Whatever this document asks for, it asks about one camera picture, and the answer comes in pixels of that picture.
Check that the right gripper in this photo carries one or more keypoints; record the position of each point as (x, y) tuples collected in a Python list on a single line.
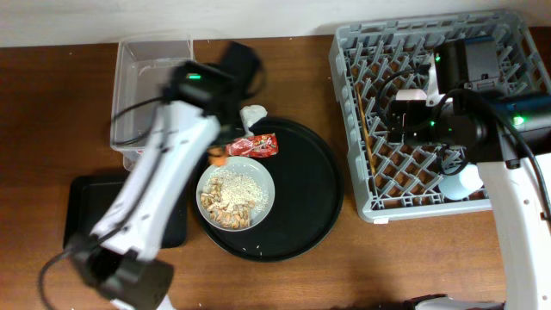
[(414, 114)]

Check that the wooden chopstick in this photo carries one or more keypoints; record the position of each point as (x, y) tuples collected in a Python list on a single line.
[(365, 129)]

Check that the blue plastic cup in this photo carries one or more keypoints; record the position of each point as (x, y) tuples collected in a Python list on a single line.
[(461, 185)]

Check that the red snack wrapper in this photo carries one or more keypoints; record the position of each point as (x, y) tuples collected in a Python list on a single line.
[(258, 146)]

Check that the white tissue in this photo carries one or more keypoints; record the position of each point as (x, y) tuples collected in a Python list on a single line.
[(250, 115)]

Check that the grey plate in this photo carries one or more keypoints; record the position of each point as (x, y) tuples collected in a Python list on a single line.
[(249, 167)]

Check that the orange carrot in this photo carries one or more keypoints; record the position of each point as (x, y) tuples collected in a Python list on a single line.
[(217, 156)]

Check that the rice and nut scraps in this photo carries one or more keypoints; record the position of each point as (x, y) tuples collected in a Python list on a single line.
[(232, 199)]

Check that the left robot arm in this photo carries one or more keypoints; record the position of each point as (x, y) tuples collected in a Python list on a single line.
[(198, 108)]

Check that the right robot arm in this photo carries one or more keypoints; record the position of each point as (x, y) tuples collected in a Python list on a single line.
[(506, 137)]

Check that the grey dishwasher rack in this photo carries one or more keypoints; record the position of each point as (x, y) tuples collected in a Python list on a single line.
[(405, 185)]

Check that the round black tray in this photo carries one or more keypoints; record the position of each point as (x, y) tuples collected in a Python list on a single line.
[(309, 192)]

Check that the clear plastic storage bin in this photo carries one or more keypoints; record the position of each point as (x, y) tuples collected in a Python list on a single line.
[(143, 64)]

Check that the black rectangular tray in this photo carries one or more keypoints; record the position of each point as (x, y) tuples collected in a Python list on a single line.
[(91, 196)]

